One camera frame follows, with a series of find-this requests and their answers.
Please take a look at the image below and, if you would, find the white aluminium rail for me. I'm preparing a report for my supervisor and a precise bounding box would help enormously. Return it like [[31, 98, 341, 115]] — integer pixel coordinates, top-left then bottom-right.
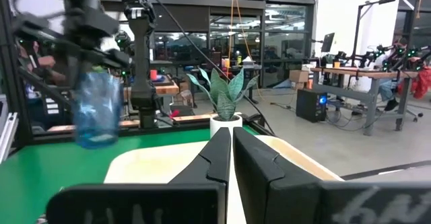
[[0, 112, 20, 164]]

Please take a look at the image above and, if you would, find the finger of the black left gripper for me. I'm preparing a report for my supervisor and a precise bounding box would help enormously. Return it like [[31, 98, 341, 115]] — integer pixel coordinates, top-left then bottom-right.
[[18, 38, 131, 67], [12, 13, 69, 41]]

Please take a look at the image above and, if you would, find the blue faceted plastic cup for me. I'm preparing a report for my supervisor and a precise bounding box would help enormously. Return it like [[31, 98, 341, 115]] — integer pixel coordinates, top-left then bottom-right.
[[73, 70, 124, 149]]

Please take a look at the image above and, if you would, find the black computer tower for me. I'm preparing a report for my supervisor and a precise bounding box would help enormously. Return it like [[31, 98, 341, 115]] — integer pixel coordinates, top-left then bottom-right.
[[296, 89, 328, 124]]

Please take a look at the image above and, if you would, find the black rig frame post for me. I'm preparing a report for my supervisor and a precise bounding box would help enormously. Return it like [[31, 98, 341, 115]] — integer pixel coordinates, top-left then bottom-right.
[[0, 0, 32, 148]]

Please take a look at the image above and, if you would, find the wooden table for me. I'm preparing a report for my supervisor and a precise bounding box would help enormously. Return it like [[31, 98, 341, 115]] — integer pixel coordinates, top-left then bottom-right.
[[123, 81, 180, 96]]

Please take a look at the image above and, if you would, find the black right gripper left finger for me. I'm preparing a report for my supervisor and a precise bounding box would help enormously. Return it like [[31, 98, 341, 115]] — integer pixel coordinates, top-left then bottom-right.
[[46, 127, 232, 224]]

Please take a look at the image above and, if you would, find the cream plastic tray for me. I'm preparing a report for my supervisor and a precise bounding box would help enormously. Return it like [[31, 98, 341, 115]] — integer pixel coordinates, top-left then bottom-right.
[[103, 135, 344, 184]]

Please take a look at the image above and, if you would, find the grey workbench with wooden top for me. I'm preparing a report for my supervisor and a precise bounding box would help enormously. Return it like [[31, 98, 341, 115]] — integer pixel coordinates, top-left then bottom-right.
[[310, 67, 420, 137]]

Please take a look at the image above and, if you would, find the person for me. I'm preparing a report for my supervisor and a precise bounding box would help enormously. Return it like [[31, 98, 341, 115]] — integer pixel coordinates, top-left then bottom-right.
[[377, 38, 409, 112], [18, 40, 67, 87]]

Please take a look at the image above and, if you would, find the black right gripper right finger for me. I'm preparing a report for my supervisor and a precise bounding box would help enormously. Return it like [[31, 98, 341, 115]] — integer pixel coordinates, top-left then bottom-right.
[[232, 126, 431, 224]]

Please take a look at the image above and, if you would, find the snake plant in white pot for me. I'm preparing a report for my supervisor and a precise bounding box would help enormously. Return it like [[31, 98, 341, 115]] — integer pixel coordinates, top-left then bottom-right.
[[187, 66, 260, 139]]

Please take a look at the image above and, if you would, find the hanging orange cord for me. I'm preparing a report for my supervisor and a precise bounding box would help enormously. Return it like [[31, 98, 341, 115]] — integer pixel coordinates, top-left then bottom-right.
[[227, 0, 253, 71]]

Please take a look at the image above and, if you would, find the black gantry frame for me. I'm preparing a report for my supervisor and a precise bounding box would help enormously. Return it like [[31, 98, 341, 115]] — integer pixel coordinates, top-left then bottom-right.
[[351, 0, 431, 67]]

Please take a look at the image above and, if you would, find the black monitor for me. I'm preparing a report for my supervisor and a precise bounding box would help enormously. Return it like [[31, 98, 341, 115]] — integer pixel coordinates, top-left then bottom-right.
[[321, 32, 335, 53]]

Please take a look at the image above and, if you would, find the red cloth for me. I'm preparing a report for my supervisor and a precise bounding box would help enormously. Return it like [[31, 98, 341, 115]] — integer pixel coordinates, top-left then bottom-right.
[[411, 67, 431, 100]]

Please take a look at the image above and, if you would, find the cardboard box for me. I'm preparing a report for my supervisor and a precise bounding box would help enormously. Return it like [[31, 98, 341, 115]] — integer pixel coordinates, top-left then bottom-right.
[[289, 69, 310, 83]]

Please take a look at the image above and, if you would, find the long black arm cable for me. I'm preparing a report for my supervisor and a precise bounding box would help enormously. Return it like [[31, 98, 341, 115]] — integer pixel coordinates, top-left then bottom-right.
[[133, 0, 276, 137]]

